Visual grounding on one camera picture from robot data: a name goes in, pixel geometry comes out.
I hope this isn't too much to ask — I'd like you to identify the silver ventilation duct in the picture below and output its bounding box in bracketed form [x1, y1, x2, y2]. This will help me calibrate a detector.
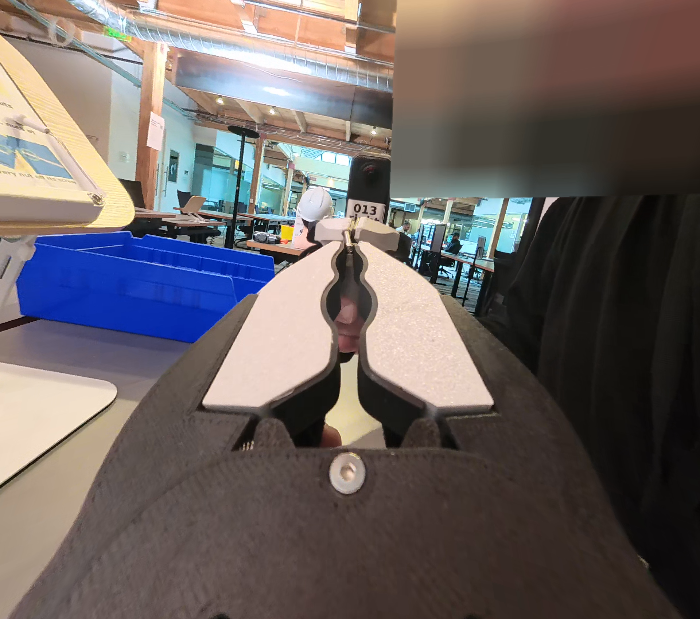
[52, 0, 396, 95]

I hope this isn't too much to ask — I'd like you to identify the blue divided plastic bin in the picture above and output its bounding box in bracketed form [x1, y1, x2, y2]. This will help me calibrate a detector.
[15, 230, 275, 344]

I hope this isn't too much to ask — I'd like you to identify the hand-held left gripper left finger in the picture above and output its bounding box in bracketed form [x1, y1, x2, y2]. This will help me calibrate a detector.
[201, 241, 351, 449]

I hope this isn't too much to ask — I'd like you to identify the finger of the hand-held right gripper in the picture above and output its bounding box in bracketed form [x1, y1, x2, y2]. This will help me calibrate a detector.
[314, 218, 352, 250]
[354, 218, 403, 252]

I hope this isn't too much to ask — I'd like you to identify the white hard hat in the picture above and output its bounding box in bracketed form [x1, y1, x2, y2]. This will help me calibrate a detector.
[295, 186, 334, 222]

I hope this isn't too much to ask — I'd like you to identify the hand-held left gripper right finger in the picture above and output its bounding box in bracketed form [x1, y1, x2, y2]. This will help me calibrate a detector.
[350, 241, 497, 449]

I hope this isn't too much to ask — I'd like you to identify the person's black clothing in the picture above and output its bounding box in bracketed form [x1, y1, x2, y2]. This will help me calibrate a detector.
[476, 195, 700, 619]

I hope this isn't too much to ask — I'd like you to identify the white instruction board stand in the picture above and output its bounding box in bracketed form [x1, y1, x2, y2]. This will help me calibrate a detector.
[0, 34, 136, 487]

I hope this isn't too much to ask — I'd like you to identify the grey desk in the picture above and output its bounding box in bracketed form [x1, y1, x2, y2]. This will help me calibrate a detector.
[0, 302, 252, 619]

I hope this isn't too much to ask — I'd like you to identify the person's right hand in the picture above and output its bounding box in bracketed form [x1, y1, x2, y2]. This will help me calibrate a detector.
[336, 294, 363, 354]

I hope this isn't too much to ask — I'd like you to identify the wooden support post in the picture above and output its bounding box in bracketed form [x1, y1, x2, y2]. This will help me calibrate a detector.
[135, 41, 168, 209]

